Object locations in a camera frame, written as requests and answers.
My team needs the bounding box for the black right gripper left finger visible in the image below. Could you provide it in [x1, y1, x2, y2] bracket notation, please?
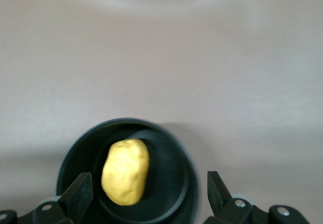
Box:
[32, 172, 94, 224]

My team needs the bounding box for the yellow potato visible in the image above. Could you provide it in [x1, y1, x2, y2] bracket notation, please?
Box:
[100, 138, 150, 206]

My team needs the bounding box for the steel pot with blue handle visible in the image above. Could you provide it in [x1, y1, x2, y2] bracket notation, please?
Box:
[56, 118, 200, 224]

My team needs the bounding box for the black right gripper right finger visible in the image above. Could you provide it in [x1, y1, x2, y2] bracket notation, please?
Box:
[203, 171, 255, 224]

